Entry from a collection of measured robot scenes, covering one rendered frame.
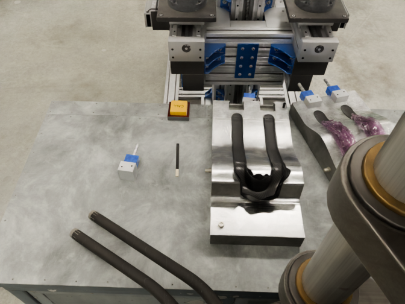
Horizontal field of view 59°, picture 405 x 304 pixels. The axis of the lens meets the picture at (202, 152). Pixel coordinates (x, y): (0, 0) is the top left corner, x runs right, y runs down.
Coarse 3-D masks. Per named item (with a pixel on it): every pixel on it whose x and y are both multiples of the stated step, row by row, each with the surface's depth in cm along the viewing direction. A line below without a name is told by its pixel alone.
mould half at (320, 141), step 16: (352, 96) 134; (304, 112) 128; (336, 112) 128; (368, 112) 128; (304, 128) 126; (320, 128) 120; (352, 128) 118; (384, 128) 118; (320, 144) 117; (336, 144) 114; (320, 160) 120; (336, 160) 112
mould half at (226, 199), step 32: (224, 128) 119; (256, 128) 119; (288, 128) 119; (224, 160) 106; (256, 160) 106; (288, 160) 107; (224, 192) 104; (288, 192) 103; (224, 224) 100; (256, 224) 100; (288, 224) 100
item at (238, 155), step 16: (240, 128) 120; (272, 128) 120; (240, 144) 116; (272, 144) 116; (240, 160) 107; (272, 160) 108; (240, 176) 106; (256, 176) 100; (272, 176) 106; (288, 176) 100; (240, 192) 102; (256, 192) 105; (272, 192) 105
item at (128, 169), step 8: (136, 144) 122; (136, 152) 120; (128, 160) 116; (136, 160) 116; (120, 168) 113; (128, 168) 113; (136, 168) 116; (120, 176) 115; (128, 176) 114; (136, 176) 117
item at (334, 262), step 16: (400, 128) 24; (384, 144) 27; (400, 144) 24; (384, 160) 26; (400, 160) 24; (384, 176) 26; (400, 176) 25; (400, 192) 26; (336, 240) 35; (320, 256) 40; (336, 256) 36; (352, 256) 34; (304, 272) 46; (320, 272) 41; (336, 272) 38; (352, 272) 36; (304, 288) 46; (320, 288) 42; (336, 288) 40; (352, 288) 40
